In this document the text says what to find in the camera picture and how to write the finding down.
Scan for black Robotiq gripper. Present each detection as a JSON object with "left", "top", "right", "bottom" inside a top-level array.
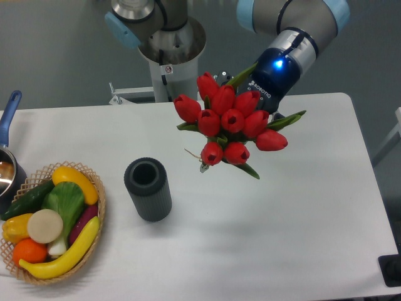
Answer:
[{"left": 217, "top": 48, "right": 301, "bottom": 114}]

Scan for red tulip bouquet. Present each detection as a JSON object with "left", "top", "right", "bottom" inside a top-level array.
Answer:
[{"left": 173, "top": 65, "right": 305, "bottom": 179}]

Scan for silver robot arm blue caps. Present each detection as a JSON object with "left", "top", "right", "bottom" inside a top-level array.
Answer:
[{"left": 105, "top": 1, "right": 350, "bottom": 119}]

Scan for dark grey ribbed vase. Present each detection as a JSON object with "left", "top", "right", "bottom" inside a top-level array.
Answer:
[{"left": 124, "top": 157, "right": 172, "bottom": 222}]

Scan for yellow squash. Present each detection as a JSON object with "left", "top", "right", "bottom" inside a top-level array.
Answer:
[{"left": 51, "top": 166, "right": 98, "bottom": 205}]

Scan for purple eggplant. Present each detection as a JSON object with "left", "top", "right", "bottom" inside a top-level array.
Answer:
[{"left": 68, "top": 204, "right": 98, "bottom": 246}]

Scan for green bok choy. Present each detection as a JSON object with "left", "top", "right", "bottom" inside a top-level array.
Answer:
[{"left": 41, "top": 182, "right": 85, "bottom": 258}]

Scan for woven wicker basket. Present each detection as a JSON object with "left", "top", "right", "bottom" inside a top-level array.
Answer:
[{"left": 1, "top": 162, "right": 105, "bottom": 285}]

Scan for green cucumber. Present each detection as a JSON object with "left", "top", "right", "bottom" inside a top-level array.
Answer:
[{"left": 1, "top": 181, "right": 55, "bottom": 221}]

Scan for beige round disc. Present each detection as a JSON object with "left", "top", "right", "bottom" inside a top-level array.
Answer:
[{"left": 27, "top": 209, "right": 63, "bottom": 244}]

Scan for black device at table edge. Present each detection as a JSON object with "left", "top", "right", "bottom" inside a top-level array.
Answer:
[{"left": 378, "top": 254, "right": 400, "bottom": 287}]

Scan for yellow banana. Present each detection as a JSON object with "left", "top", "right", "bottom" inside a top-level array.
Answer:
[{"left": 19, "top": 216, "right": 100, "bottom": 280}]

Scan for yellow bell pepper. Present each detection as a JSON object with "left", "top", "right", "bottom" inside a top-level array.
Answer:
[{"left": 2, "top": 213, "right": 33, "bottom": 244}]

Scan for orange fruit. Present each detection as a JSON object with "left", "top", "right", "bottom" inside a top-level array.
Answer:
[{"left": 13, "top": 238, "right": 48, "bottom": 267}]

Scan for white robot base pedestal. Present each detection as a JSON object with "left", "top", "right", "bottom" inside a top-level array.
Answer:
[{"left": 108, "top": 17, "right": 207, "bottom": 106}]

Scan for white frame at right edge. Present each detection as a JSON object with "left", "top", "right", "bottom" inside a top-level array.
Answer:
[{"left": 371, "top": 107, "right": 400, "bottom": 168}]

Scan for blue handled saucepan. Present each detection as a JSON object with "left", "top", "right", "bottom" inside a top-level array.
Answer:
[{"left": 1, "top": 90, "right": 26, "bottom": 214}]

